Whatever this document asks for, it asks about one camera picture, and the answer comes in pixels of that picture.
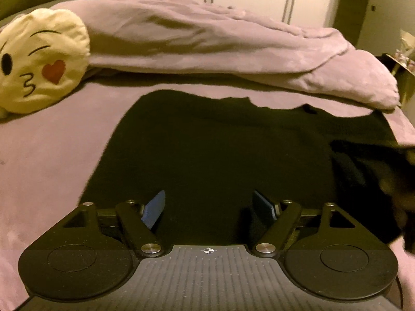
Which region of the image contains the black garment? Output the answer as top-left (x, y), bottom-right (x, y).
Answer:
top-left (80, 91), bottom-right (414, 247)

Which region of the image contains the purple bed sheet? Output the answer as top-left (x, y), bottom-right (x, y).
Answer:
top-left (0, 77), bottom-right (415, 311)

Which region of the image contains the purple folded blanket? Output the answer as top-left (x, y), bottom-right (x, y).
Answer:
top-left (58, 0), bottom-right (399, 110)

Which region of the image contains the yellow emoji cushion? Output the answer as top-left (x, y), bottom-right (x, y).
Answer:
top-left (1, 9), bottom-right (90, 118)

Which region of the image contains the dark side table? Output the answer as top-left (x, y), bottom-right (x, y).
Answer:
top-left (381, 53), bottom-right (414, 107)

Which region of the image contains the decorative item on table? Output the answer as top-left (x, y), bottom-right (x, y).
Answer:
top-left (394, 29), bottom-right (415, 67)

